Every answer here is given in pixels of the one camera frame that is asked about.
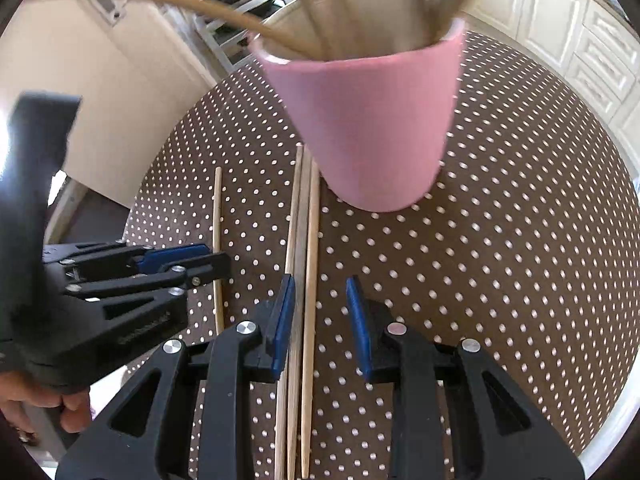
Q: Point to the bunch of wooden chopsticks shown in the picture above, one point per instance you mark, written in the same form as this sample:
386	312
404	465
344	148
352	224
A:
240	22

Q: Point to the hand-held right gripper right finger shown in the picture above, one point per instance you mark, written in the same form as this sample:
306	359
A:
357	320

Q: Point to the cream lower kitchen cabinets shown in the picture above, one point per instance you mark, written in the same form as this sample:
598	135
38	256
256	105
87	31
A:
560	25

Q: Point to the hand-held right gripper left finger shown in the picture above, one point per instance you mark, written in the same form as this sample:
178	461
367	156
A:
284	320

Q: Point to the thin wooden chopstick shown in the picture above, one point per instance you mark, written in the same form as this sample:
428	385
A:
301	240
312	240
294	220
217	220

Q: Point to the metal shelf rack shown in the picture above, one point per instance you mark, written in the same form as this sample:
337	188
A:
230	30

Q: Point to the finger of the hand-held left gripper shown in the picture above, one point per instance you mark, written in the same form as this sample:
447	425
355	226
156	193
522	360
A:
170	258
200	270

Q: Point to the cream door with latch plate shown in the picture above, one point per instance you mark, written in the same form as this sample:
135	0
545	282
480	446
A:
100	90

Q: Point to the brown polka dot tablecloth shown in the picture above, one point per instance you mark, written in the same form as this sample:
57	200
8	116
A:
475	270

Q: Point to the pink cup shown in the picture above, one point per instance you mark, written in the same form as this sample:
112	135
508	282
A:
370	125

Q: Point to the person's left hand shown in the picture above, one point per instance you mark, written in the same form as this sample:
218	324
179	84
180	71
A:
75	407

